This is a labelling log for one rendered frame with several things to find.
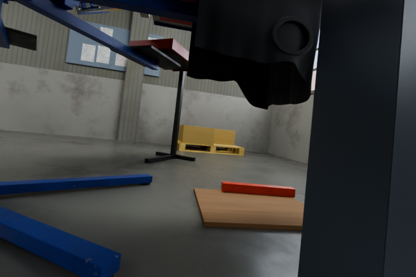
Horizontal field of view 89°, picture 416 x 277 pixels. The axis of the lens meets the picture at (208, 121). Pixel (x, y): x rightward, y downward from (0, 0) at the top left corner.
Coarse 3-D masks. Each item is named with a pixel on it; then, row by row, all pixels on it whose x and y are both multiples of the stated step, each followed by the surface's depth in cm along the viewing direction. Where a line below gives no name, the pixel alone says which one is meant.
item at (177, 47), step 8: (136, 40) 193; (144, 40) 189; (152, 40) 186; (160, 40) 183; (168, 40) 180; (160, 48) 183; (168, 48) 180; (176, 48) 186; (184, 48) 199; (168, 56) 200; (176, 56) 197; (184, 56) 201; (184, 64) 220
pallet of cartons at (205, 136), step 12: (180, 132) 359; (192, 132) 329; (204, 132) 333; (216, 132) 378; (228, 132) 383; (180, 144) 324; (192, 144) 328; (204, 144) 333; (216, 144) 371; (228, 144) 383
